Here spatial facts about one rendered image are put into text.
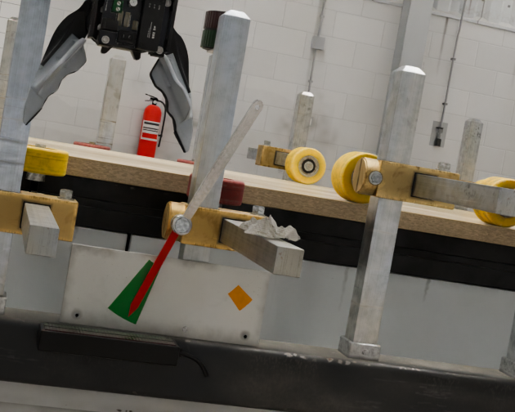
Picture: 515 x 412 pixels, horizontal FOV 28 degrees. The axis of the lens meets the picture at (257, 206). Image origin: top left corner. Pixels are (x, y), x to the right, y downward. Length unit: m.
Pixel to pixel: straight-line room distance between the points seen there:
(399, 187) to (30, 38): 0.52
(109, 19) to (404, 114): 0.59
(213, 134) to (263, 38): 7.45
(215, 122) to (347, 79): 7.65
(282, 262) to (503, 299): 0.72
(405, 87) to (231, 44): 0.24
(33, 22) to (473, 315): 0.85
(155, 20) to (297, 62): 7.93
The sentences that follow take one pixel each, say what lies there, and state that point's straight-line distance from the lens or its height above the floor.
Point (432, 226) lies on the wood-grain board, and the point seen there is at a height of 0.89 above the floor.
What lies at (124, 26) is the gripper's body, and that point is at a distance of 0.91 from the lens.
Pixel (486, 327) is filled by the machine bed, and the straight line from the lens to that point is 1.73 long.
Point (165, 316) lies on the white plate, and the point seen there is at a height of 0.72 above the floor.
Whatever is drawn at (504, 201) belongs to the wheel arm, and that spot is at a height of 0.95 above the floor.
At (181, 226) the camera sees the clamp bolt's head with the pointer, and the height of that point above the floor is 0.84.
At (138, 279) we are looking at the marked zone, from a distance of 1.31.
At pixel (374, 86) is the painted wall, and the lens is 9.03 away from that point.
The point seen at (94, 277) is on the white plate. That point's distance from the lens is 1.31.
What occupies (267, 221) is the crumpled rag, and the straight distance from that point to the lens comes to 1.13.
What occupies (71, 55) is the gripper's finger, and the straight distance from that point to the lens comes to 0.93.
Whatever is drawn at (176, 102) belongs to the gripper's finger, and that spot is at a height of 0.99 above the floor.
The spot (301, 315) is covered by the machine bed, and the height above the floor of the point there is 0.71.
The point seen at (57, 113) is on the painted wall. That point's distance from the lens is 8.49.
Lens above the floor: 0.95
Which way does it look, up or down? 3 degrees down
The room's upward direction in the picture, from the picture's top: 10 degrees clockwise
